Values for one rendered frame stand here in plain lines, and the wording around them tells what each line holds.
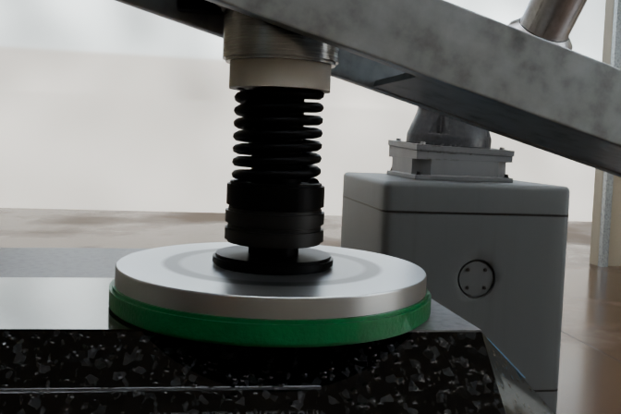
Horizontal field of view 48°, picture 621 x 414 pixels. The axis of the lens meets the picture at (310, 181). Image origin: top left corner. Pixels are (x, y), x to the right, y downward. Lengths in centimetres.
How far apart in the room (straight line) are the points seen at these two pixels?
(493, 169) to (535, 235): 17
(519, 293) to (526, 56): 106
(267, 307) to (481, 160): 120
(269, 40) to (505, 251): 109
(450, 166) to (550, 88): 104
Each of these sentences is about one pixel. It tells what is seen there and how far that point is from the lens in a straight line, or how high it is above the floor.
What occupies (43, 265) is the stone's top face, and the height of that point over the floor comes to 80.
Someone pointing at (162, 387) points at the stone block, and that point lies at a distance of 41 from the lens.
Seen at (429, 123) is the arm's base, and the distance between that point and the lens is 156.
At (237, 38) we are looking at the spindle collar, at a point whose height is 98.
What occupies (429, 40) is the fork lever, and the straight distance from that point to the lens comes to 46.
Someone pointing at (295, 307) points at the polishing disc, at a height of 83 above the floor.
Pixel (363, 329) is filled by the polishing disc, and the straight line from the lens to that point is 41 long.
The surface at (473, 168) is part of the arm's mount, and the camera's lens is 155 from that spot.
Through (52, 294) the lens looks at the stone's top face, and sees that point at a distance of 53.
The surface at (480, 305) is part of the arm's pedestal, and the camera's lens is 148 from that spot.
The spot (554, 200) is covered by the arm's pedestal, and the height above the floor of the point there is 82.
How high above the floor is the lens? 92
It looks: 3 degrees down
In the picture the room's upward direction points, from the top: 2 degrees clockwise
